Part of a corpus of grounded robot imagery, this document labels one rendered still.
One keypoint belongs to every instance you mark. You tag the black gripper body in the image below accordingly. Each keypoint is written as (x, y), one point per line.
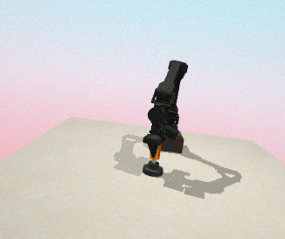
(154, 137)

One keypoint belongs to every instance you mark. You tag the orange knob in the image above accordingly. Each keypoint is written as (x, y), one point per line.
(157, 153)

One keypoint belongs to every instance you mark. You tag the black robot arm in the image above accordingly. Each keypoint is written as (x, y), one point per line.
(165, 104)

